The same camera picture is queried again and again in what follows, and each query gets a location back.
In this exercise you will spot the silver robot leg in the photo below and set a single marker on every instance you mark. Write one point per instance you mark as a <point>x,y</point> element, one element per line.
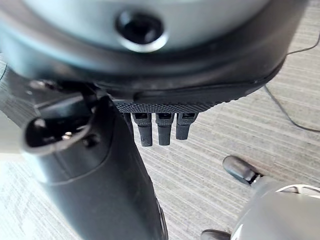
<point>282,217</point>

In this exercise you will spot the dark robot foot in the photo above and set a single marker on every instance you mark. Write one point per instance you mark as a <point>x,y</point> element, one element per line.
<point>215,235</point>
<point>237,167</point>

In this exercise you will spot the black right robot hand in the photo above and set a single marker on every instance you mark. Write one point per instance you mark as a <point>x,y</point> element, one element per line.
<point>105,190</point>

